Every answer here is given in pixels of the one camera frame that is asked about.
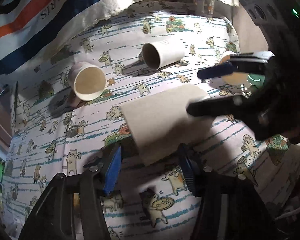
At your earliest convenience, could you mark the cat print bed sheet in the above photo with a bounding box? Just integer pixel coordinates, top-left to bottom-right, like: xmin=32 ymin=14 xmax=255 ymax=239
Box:
xmin=0 ymin=0 xmax=300 ymax=240

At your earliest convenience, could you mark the beige cup near left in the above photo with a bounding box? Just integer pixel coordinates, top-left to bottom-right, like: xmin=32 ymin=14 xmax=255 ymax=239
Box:
xmin=120 ymin=85 xmax=213 ymax=166

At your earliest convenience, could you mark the small pink cream cup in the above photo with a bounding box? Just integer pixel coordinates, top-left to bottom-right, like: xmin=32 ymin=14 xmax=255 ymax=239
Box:
xmin=68 ymin=61 xmax=106 ymax=101

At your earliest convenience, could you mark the white cup at centre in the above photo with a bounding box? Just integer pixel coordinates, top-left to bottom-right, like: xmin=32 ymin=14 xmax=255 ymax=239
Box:
xmin=141 ymin=41 xmax=185 ymax=70

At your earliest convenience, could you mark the striped Paris blanket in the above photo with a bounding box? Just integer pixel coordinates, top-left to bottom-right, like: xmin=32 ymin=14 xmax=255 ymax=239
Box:
xmin=0 ymin=0 xmax=239 ymax=76

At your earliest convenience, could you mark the mint green cup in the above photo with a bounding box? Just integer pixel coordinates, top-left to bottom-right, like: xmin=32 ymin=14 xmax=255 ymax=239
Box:
xmin=247 ymin=73 xmax=265 ymax=88

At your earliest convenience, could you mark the pink white cartoon cup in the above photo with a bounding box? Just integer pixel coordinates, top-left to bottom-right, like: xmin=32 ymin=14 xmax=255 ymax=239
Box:
xmin=219 ymin=51 xmax=251 ymax=88

